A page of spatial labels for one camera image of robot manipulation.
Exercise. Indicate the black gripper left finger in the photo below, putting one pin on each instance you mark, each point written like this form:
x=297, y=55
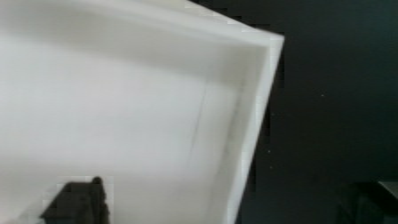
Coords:
x=78, y=205

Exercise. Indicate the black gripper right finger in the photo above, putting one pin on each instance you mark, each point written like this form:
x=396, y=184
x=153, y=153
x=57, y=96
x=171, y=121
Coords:
x=368, y=203

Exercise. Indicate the white drawer cabinet frame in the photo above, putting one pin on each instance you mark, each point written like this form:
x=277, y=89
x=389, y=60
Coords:
x=135, y=80

